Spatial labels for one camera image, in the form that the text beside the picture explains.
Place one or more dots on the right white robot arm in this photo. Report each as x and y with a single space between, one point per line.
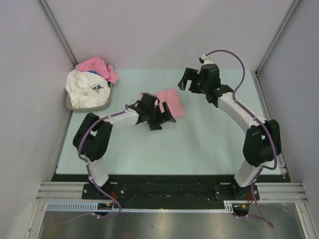
262 142

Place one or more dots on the pink t shirt in basket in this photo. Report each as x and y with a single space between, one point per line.
98 65

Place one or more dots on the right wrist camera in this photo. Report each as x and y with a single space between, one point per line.
204 60

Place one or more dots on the left corner aluminium post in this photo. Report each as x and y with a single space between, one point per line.
49 15

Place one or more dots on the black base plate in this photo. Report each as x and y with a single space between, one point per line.
216 187

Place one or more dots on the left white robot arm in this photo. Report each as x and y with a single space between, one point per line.
92 138

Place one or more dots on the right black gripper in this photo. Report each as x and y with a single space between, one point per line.
191 74

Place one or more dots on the white t shirt in basket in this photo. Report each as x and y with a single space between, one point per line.
86 90

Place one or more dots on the aluminium rail frame right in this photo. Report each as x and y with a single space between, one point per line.
285 189

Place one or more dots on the slotted grey cable duct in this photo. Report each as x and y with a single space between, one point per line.
103 207

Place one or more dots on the blue garment in basket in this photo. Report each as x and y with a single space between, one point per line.
94 72

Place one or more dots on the aluminium rail frame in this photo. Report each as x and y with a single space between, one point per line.
60 191
285 189

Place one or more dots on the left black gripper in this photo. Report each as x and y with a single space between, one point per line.
162 117

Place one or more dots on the right corner aluminium post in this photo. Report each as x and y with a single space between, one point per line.
295 4

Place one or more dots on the grey laundry basket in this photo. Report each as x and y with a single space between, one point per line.
92 109

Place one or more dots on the corner aluminium post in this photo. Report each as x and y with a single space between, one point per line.
49 15
295 4

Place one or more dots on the pink t shirt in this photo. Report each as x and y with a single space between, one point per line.
171 97
98 65

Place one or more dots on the aluminium rail frame left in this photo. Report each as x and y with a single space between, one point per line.
60 191

